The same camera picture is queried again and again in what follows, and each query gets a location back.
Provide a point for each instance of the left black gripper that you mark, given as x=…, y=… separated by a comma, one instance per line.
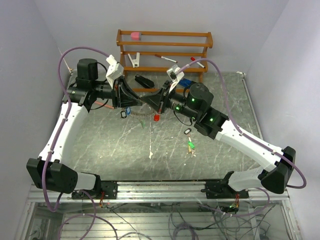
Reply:
x=123, y=95

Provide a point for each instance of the grey keyring disc with rings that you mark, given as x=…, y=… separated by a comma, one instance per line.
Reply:
x=143, y=112

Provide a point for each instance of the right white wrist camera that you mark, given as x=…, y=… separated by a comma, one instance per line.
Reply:
x=175, y=76

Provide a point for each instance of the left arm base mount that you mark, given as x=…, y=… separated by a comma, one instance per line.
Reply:
x=108, y=190

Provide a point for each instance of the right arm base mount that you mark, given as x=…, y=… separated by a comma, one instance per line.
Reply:
x=225, y=191

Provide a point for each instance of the aluminium rail frame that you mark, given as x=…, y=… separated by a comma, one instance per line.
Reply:
x=154, y=192

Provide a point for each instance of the red key tag on disc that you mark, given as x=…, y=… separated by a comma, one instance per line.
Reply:
x=156, y=117

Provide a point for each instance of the black white key tag key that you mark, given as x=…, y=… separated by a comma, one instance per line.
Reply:
x=187, y=132

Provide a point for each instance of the green key tag on disc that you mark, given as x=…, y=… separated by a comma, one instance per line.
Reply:
x=143, y=124

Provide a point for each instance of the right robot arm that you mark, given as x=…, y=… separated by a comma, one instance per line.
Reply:
x=275, y=163

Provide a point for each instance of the wooden shelf rack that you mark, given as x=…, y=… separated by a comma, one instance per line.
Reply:
x=180, y=46

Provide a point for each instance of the red pen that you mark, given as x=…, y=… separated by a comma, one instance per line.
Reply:
x=102, y=105

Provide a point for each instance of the white clip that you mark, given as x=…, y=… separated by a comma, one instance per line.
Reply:
x=134, y=61

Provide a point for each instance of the pink eraser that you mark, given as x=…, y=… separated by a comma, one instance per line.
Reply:
x=135, y=36

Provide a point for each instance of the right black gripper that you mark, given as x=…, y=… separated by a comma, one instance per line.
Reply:
x=157, y=100

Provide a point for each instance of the black key tag on disc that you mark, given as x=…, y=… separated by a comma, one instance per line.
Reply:
x=123, y=114

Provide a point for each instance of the green tag key bunch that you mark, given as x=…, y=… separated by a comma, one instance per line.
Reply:
x=191, y=149

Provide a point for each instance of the red white marker left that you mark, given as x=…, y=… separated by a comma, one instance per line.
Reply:
x=165, y=58

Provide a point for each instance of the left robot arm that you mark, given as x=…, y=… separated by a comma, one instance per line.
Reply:
x=50, y=170

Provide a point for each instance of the blue stapler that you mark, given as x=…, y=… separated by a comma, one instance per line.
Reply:
x=186, y=82

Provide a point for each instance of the black stapler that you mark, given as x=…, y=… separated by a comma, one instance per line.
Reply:
x=144, y=82

